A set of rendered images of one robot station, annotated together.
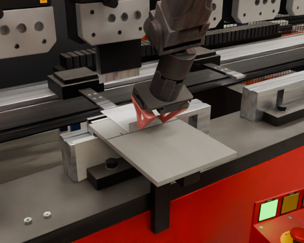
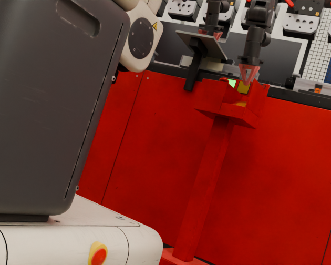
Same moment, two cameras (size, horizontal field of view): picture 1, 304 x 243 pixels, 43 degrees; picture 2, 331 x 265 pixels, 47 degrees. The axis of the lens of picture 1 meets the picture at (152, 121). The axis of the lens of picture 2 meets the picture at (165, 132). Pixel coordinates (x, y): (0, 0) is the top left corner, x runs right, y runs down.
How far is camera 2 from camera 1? 172 cm
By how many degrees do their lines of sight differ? 62
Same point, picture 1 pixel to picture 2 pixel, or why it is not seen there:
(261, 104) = (298, 87)
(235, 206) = not seen: hidden behind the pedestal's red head
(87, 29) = (204, 11)
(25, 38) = (183, 8)
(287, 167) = (287, 113)
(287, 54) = not seen: outside the picture
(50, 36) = (190, 10)
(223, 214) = not seen: hidden behind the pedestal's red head
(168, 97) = (207, 22)
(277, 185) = (275, 123)
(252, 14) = (292, 26)
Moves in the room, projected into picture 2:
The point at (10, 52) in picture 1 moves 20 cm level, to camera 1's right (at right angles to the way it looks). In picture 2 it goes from (177, 11) to (200, 5)
